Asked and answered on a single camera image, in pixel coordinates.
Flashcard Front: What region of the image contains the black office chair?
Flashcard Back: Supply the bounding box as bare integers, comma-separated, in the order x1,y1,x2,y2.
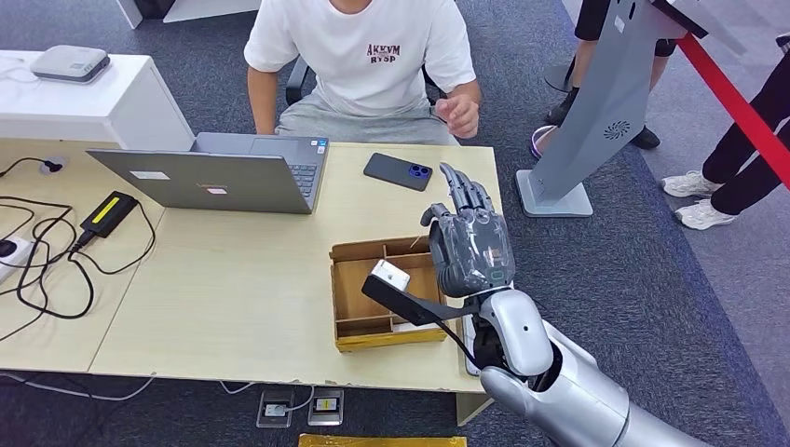
284,56,447,107

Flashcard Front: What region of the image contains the white power strip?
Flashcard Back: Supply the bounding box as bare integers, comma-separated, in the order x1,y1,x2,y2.
0,236,35,285

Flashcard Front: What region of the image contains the white cabinet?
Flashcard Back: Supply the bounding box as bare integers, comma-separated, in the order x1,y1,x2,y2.
0,50,196,153

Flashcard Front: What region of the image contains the wooden compartment box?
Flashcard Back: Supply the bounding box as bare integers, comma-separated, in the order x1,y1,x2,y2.
328,236,449,354

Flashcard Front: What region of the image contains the thick black power cord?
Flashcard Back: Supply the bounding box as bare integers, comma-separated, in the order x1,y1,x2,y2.
0,196,97,320

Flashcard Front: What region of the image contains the seated person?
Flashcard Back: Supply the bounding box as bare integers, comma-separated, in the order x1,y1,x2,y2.
243,0,483,146

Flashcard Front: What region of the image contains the thin black adapter cable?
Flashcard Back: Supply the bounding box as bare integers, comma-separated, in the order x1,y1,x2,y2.
67,200,157,277

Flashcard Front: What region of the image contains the grey flat device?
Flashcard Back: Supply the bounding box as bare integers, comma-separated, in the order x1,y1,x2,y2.
31,45,112,85

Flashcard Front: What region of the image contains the black grommet cable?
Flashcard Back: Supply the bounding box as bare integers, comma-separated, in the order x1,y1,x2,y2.
0,157,63,180

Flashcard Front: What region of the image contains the desk leg panel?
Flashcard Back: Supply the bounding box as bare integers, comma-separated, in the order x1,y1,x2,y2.
455,392,495,427

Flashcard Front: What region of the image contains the grey kiosk stand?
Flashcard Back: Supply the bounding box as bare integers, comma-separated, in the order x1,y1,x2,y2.
515,0,748,219

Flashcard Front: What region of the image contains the long white floor cable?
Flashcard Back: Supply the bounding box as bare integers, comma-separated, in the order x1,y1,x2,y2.
0,372,156,403

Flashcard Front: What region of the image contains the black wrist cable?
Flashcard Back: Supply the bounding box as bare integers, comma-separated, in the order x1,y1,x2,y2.
441,318,485,372

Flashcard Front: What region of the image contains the silver floor socket yellow label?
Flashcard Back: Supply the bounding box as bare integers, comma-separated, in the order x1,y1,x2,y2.
306,388,345,427

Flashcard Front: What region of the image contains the white furniture panel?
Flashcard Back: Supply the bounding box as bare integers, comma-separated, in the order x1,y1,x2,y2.
116,0,264,31

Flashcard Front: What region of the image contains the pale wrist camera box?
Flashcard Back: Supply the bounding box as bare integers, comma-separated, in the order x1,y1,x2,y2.
370,259,412,293

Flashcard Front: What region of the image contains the red barrier belt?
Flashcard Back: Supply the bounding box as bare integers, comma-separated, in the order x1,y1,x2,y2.
675,34,790,193

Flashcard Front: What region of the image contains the black power adapter yellow label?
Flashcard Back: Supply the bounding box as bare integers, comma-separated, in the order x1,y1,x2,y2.
80,191,140,239

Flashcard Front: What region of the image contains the white card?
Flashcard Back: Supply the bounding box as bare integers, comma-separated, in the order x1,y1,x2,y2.
391,320,443,334

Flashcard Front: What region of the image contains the grey laptop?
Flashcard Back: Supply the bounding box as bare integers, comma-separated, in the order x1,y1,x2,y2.
86,131,330,216

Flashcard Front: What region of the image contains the white plug cable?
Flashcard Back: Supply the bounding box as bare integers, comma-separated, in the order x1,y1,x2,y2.
280,385,316,413

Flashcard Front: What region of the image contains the grey round floor base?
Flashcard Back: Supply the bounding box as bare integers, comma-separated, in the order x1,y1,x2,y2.
542,63,581,94

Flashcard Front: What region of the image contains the person's left hand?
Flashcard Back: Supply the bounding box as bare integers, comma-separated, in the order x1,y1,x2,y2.
434,93,482,140

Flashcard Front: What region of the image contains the round purple-rimmed disc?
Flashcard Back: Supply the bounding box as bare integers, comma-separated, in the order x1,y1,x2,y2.
530,125,560,160

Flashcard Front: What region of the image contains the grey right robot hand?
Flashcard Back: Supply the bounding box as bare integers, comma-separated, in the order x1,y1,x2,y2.
420,162,517,299

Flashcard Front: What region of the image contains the dark smartphone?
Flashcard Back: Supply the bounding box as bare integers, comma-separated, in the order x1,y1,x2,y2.
362,152,434,193

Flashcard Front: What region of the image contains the silver floor socket with plug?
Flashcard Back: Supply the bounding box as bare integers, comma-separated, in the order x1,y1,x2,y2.
255,388,296,429

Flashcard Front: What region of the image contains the white card reader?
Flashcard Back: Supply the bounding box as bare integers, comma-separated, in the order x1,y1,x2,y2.
461,311,483,379

